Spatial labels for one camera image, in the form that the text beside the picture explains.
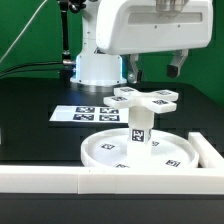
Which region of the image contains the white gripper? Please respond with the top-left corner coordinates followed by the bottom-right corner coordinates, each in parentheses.
top-left (96, 0), bottom-right (213, 84)

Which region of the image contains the white cross-shaped table base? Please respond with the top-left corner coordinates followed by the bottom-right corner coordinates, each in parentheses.
top-left (103, 87), bottom-right (179, 114)

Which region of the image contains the white round table top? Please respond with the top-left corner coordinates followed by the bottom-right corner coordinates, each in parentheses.
top-left (81, 128), bottom-right (199, 170)

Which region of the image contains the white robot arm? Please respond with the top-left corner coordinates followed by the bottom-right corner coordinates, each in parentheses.
top-left (72, 0), bottom-right (213, 87)

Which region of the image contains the printed marker sheet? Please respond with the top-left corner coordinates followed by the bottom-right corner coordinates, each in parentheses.
top-left (50, 105), bottom-right (129, 123)

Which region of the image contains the black camera stand pole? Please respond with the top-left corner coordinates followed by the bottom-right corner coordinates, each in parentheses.
top-left (56, 0), bottom-right (86, 64)

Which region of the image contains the white L-shaped fence rail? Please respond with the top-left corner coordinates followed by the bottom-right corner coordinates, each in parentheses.
top-left (0, 132), bottom-right (224, 195)

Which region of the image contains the grey cable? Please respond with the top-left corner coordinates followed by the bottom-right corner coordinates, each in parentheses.
top-left (0, 0), bottom-right (49, 64)

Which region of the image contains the black cable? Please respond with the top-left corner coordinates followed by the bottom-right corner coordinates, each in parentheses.
top-left (0, 60), bottom-right (65, 80)

